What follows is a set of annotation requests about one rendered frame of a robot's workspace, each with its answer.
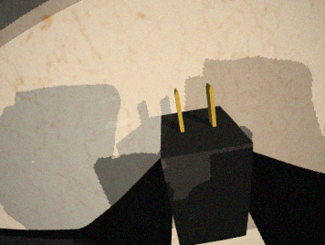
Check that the black two-prong charger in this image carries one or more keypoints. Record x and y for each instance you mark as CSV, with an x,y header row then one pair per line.
x,y
207,165

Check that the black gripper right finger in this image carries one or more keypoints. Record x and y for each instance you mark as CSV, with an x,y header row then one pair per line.
x,y
287,202

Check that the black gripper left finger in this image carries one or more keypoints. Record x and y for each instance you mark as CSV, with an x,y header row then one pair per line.
x,y
143,216

